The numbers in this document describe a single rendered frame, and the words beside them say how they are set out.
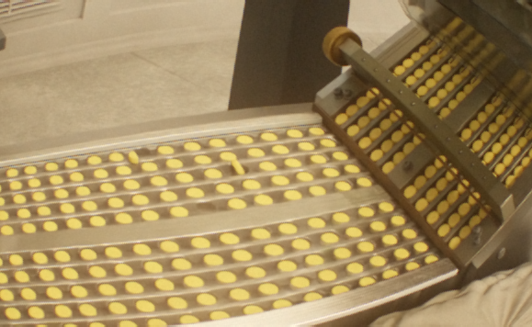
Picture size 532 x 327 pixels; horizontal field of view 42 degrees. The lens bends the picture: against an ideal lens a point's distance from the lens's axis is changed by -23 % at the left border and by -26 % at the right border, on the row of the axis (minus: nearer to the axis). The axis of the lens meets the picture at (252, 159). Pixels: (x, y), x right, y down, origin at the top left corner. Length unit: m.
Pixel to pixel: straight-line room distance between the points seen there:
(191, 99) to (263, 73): 1.45
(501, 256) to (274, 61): 0.82
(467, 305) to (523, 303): 0.05
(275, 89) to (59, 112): 1.45
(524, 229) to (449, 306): 0.12
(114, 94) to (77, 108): 0.17
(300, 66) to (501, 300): 0.88
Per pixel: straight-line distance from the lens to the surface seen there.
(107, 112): 2.65
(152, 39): 3.15
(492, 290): 0.47
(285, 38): 1.26
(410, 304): 0.51
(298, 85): 1.30
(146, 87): 2.81
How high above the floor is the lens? 1.25
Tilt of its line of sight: 30 degrees down
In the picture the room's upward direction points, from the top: 9 degrees clockwise
